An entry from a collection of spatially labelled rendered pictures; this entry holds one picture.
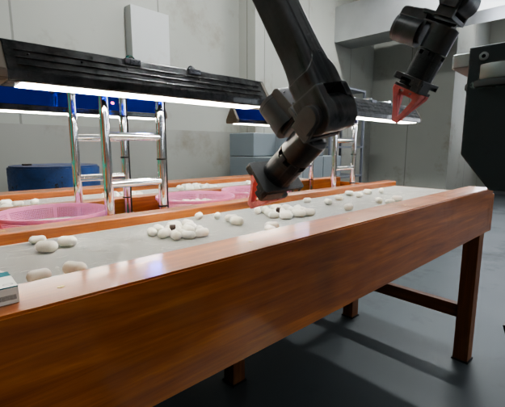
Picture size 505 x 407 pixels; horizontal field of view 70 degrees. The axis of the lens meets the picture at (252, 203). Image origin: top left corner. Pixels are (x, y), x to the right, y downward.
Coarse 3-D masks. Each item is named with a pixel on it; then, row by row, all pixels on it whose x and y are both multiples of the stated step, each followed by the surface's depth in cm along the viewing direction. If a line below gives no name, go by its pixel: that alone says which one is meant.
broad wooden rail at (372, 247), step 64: (448, 192) 135; (192, 256) 56; (256, 256) 60; (320, 256) 72; (384, 256) 91; (0, 320) 36; (64, 320) 40; (128, 320) 46; (192, 320) 52; (256, 320) 62; (0, 384) 37; (64, 384) 41; (128, 384) 47; (192, 384) 54
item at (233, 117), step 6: (234, 108) 165; (240, 108) 167; (228, 114) 167; (234, 114) 163; (240, 114) 165; (246, 114) 168; (252, 114) 171; (258, 114) 173; (228, 120) 167; (234, 120) 164; (240, 120) 164; (246, 120) 167; (252, 120) 169; (258, 120) 171; (264, 120) 174
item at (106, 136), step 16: (160, 112) 97; (160, 128) 98; (160, 144) 98; (160, 160) 99; (112, 176) 91; (160, 176) 99; (112, 192) 91; (160, 192) 100; (112, 208) 91; (160, 208) 101
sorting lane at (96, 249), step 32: (384, 192) 155; (416, 192) 155; (224, 224) 91; (256, 224) 91; (288, 224) 91; (0, 256) 65; (32, 256) 65; (64, 256) 65; (96, 256) 65; (128, 256) 65
